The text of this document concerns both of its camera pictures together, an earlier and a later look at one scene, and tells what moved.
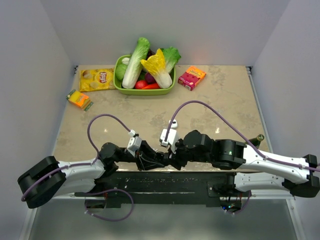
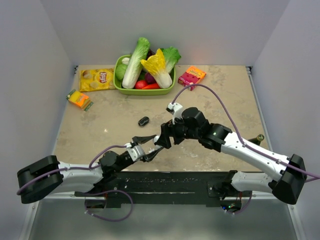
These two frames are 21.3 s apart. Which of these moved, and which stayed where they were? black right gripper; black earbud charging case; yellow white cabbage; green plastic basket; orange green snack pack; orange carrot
Moved: black earbud charging case; black right gripper
Stayed: orange carrot; orange green snack pack; green plastic basket; yellow white cabbage
